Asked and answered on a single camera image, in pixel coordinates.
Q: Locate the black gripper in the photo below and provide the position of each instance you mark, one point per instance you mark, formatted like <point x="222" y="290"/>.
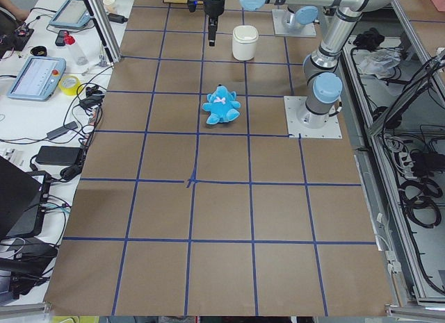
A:
<point x="213" y="6"/>

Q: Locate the cream trash can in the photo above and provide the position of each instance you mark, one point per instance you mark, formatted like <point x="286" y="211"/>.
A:
<point x="244" y="42"/>

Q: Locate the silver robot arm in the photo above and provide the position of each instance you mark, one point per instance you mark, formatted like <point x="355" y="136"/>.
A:
<point x="299" y="16"/>
<point x="323" y="85"/>

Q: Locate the blue plush toy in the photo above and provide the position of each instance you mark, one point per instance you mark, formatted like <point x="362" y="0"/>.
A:
<point x="222" y="106"/>

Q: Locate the white paper cup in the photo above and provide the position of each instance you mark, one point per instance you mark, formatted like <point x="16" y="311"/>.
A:
<point x="110" y="6"/>

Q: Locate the far teach pendant tablet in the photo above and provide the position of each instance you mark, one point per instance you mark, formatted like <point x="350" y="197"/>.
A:
<point x="73" y="14"/>

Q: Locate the teach pendant tablet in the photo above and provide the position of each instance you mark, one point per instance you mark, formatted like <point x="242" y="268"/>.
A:
<point x="38" y="78"/>
<point x="73" y="14"/>

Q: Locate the clear bottle red cap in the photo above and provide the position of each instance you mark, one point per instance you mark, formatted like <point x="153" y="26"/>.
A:
<point x="75" y="50"/>

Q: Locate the black phone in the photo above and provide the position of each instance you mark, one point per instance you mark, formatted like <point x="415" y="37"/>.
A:
<point x="60" y="38"/>

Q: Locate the yellow tape roll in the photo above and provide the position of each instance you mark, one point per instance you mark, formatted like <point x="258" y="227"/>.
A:
<point x="70" y="85"/>

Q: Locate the crumpled white cloth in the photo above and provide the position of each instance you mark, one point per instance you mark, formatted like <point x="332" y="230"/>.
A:
<point x="381" y="63"/>

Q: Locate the black round container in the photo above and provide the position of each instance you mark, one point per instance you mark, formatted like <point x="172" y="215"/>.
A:
<point x="40" y="51"/>

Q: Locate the small grey power brick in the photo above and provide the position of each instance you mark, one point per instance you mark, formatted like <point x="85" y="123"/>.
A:
<point x="62" y="130"/>

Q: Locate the near teach pendant tablet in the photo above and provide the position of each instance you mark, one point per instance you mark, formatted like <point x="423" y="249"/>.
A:
<point x="38" y="78"/>

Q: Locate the black power adapter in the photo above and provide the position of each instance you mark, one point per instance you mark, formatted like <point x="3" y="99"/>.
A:
<point x="53" y="155"/>

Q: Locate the black laptop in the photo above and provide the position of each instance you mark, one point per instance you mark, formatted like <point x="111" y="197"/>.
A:
<point x="23" y="196"/>

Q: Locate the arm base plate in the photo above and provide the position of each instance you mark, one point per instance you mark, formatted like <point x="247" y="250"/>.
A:
<point x="301" y="123"/>
<point x="307" y="31"/>

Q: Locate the aluminium frame post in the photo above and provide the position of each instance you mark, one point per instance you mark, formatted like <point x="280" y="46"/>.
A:
<point x="102" y="25"/>

